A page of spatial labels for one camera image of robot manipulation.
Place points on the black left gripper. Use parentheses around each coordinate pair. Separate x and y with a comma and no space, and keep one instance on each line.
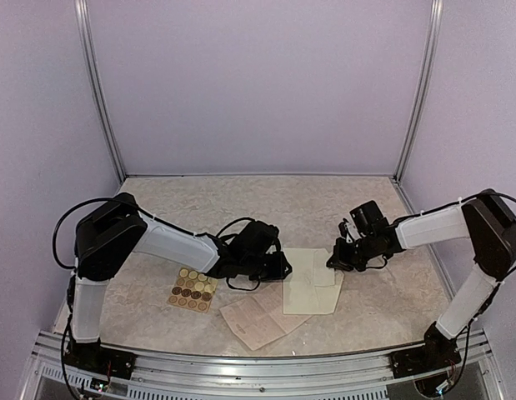
(279,272)

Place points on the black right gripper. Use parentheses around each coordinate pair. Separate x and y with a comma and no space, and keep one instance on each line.
(340,254)

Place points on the cream paper envelope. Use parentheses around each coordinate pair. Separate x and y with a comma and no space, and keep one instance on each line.
(311,288)

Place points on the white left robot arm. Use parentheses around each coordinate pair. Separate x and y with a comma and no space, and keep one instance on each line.
(119,227)

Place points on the round seal sticker sheet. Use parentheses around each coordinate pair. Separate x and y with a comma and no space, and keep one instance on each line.
(193,291)

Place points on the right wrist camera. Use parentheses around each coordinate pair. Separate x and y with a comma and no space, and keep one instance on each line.
(348,231)

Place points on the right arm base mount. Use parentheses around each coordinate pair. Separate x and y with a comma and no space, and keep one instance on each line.
(435,353)

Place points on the front aluminium rail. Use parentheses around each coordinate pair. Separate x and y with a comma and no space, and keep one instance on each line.
(348,375)

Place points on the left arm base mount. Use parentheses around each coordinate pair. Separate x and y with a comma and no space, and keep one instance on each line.
(95,358)

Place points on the right aluminium corner post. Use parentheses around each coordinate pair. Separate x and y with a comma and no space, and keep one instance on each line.
(421,93)

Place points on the aluminium corner post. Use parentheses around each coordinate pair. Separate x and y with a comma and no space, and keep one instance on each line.
(421,93)
(95,82)

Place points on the left aluminium corner post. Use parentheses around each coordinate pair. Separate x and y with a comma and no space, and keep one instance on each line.
(95,82)

